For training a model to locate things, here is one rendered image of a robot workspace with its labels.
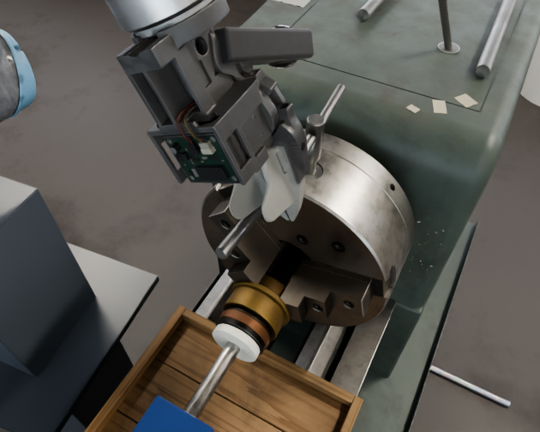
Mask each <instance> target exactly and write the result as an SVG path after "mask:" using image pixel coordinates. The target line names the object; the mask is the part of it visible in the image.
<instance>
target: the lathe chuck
mask: <svg viewBox="0 0 540 432"><path fill-rule="evenodd" d="M316 164H318V165H319V166H320V167H321V168H322V171H323V173H322V176H321V177H319V178H317V179H307V178H305V188H304V194H303V203H302V206H301V209H300V211H299V213H298V215H297V216H296V218H295V220H294V221H290V220H286V219H284V218H283V217H282V216H278V218H276V220H274V221H273V222H267V221H266V220H265V219H264V217H263V215H262V214H261V216H260V217H261V219H262V220H263V221H264V222H265V224H266V225H267V226H268V227H269V229H270V230H271V231H272V232H273V233H274V235H275V236H276V237H277V238H278V239H279V240H283V241H284V242H282V244H283V248H282V249H281V250H280V252H282V253H283V254H285V255H287V256H289V257H290V258H292V260H294V261H296V262H297V263H299V265H298V266H300V264H301V262H302V261H303V259H305V260H307V257H309V258H310V260H312V261H316V262H319V263H322V264H326V265H328V266H332V267H337V268H340V269H344V270H346V271H350V272H353V273H358V274H362V275H364V276H368V277H370V278H374V279H379V280H382V281H387V280H388V279H389V277H390V278H391V282H390V284H389V289H388V291H386V294H385V296H384V297H382V296H378V295H376V294H374V296H373V297H372V299H371V301H370V304H369V306H368V308H367V310H366V313H365V315H364V317H362V316H359V315H354V314H352V313H349V312H346V311H344V310H341V309H336V308H333V310H332V311H331V314H330V315H329V317H328V318H324V317H321V316H319V315H315V314H312V313H310V312H308V314H307V315H306V316H305V319H304V320H307V321H312V322H315V323H319V324H323V325H328V326H336V327H349V326H356V325H360V324H364V323H366V322H369V321H372V320H374V318H376V317H377V316H378V315H379V314H380V313H381V312H382V311H383V310H384V308H385V307H386V305H387V302H388V299H389V298H390V296H391V293H392V291H393V288H394V286H395V284H396V282H397V279H398V277H399V274H400V272H401V270H402V267H403V266H404V264H405V260H406V257H407V254H408V247H409V244H408V235H407V231H406V228H405V223H404V221H403V219H402V217H401V215H400V213H399V211H398V209H397V208H396V206H395V205H394V204H393V202H392V200H391V199H390V198H389V197H388V195H387V194H386V193H385V192H384V190H383V189H382V188H381V187H380V186H379V185H378V184H377V183H376V182H375V181H374V180H372V179H371V178H370V177H369V176H368V175H366V174H365V173H364V172H362V171H361V170H359V169H358V168H357V167H356V166H354V165H352V164H351V163H349V162H348V161H346V160H344V159H342V158H340V157H339V156H337V155H334V154H332V153H330V152H327V151H325V150H321V158H320V160H319V161H317V162H316ZM221 184H222V183H216V184H215V185H214V187H213V188H212V189H211V190H210V191H209V193H208V194H207V196H206V197H205V199H204V202H203V203H202V208H201V221H202V225H203V229H204V232H205V234H206V237H207V240H208V242H209V244H210V246H211V247H212V249H213V251H214V253H215V250H216V248H218V246H219V245H220V244H221V243H222V241H223V240H224V239H225V238H226V236H225V234H224V233H223V232H222V231H221V230H220V229H219V228H218V226H216V224H214V222H212V220H211V219H210V218H209V215H210V214H211V213H212V212H213V210H214V209H215V208H216V207H217V206H218V204H220V202H221V201H222V200H223V199H224V196H223V195H222V194H221V193H220V192H218V190H219V188H220V187H221V186H222V185H221ZM389 272H390V273H389Z"/></svg>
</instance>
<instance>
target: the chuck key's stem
mask: <svg viewBox="0 0 540 432"><path fill-rule="evenodd" d="M325 122H326V119H325V118H324V117H323V116H322V115H320V114H312V115H310V116H308V118H307V123H306V132H305V134H306V136H307V135H308V134H312V135H315V136H316V138H317V139H316V141H315V143H314V145H313V146H312V148H311V149H310V151H309V153H308V163H307V172H306V173H307V174H310V175H312V176H314V174H315V172H316V162H317V161H319V160H320V158H321V148H322V142H323V136H324V128H325Z"/></svg>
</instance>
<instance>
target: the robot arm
mask: <svg viewBox="0 0 540 432"><path fill-rule="evenodd" d="M105 1H106V3H107V5H108V6H109V8H110V10H111V12H112V14H113V15H114V16H115V18H116V20H117V22H118V24H119V25H120V27H121V28H122V30H123V31H124V32H127V33H132V34H131V35H130V37H131V38H132V40H133V42H134V44H132V45H131V46H130V47H128V48H127V49H126V50H124V51H123V52H122V53H120V54H119V55H118V56H116V59H117V60H118V62H119V63H120V65H121V66H122V68H123V70H124V72H125V73H126V75H127V76H128V78H129V79H130V81H131V83H132V84H133V86H134V88H135V90H136V91H137V92H138V94H139V95H140V97H141V99H142V101H143V102H144V104H145V106H146V107H147V108H148V110H149V112H150V113H151V115H152V117H153V119H154V120H155V122H156V123H155V124H154V125H153V126H152V127H151V128H150V129H149V130H148V131H147V134H148V135H149V137H150V138H151V140H152V142H153V144H154V145H155V146H156V148H157V149H158V150H159V153H160V154H161V156H162V157H163V159H164V160H165V162H166V164H167V165H168V166H169V168H170V169H171V171H172V173H173V175H174V176H175V178H176V179H177V180H178V182H179V183H183V182H184V181H185V180H186V178H188V179H189V180H190V182H191V183H233V184H234V185H233V190H232V194H231V199H230V202H229V209H230V211H231V214H232V216H233V217H234V218H236V219H244V218H245V217H246V216H248V215H249V214H250V213H252V212H253V211H254V210H256V208H258V207H259V206H261V205H262V206H261V211H262V215H263V217H264V219H265V220H266V221H267V222H273V221H274V220H276V218H278V216H282V217H283V218H284V219H286V220H290V221H294V220H295V218H296V216H297V215H298V213H299V211H300V209H301V206H302V203H303V194H304V188H305V175H306V172H307V163H308V142H307V138H306V134H305V132H304V130H303V126H302V124H300V122H299V120H298V119H297V116H296V115H295V112H294V110H293V104H292V103H286V102H285V98H284V97H283V95H282V93H281V92H280V90H278V88H277V87H276V86H277V85H278V82H276V81H275V80H273V79H272V78H270V77H268V76H266V75H265V74H264V71H263V69H262V68H260V69H254V68H253V65H262V64H269V66H272V67H274V68H276V69H286V68H289V67H290V66H292V65H293V64H294V63H296V62H297V60H300V59H305V58H311V57H312V56H314V45H313V36H312V32H311V30H310V29H308V28H293V27H289V26H286V25H277V26H274V27H222V28H218V29H214V30H213V27H214V26H216V25H217V24H218V23H220V22H221V21H222V20H223V19H224V18H225V17H226V16H227V15H228V13H229V11H230V8H229V6H228V4H227V2H226V0H105ZM35 95H36V83H35V79H34V75H33V71H32V68H31V66H30V63H29V62H28V60H27V57H26V55H25V54H24V52H23V51H21V50H20V48H19V45H18V44H17V42H16V41H15V40H14V39H13V38H12V37H11V36H10V35H9V34H8V33H6V32H5V31H4V30H2V29H0V122H2V121H4V120H6V119H8V118H12V117H14V116H16V115H17V114H18V112H19V111H21V110H23V109H25V108H26V107H28V106H30V104H32V102H33V100H34V98H35ZM164 141H165V142H166V144H167V146H168V147H169V148H170V150H171V152H172V153H173V155H174V156H175V158H176V160H177V162H178V163H179V164H180V166H179V167H178V168H176V166H174V164H173V162H172V161H171V159H170V157H169V156H168V154H167V152H166V151H165V150H164V148H163V146H162V145H161V144H162V143H163V142H164Z"/></svg>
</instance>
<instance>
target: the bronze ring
mask: <svg viewBox="0 0 540 432"><path fill-rule="evenodd" d="M284 291H285V287H284V285H283V284H281V283H280V282H279V281H278V280H276V279H275V278H273V277H271V276H269V275H266V274H265V275H264V276H263V277H262V279H261V281H260V282H259V284H257V283H255V282H252V281H247V280H241V281H238V282H236V283H235V284H234V286H233V287H232V294H231V296H230V297H229V298H228V300H227V301H226V303H225V305H224V311H223V313H222V314H221V316H220V317H219V320H218V321H217V323H216V326H217V325H218V324H222V323H224V324H229V325H232V326H234V327H237V328H239V329H241V330H242V331H244V332H245V333H246V334H248V335H249V336H250V337H251V338H252V339H253V340H254V341H255V342H256V344H258V346H259V348H260V354H259V355H261V354H262V353H263V352H264V350H266V348H267V346H268V344H269V343H270V341H272V340H274V339H275V338H276V337H277V335H278V333H279V331H280V329H281V328H282V326H284V325H286V324H287V323H288V322H289V320H290V318H291V313H290V310H289V309H288V307H287V306H286V304H285V303H284V301H283V300H282V299H281V295H282V294H283V293H284Z"/></svg>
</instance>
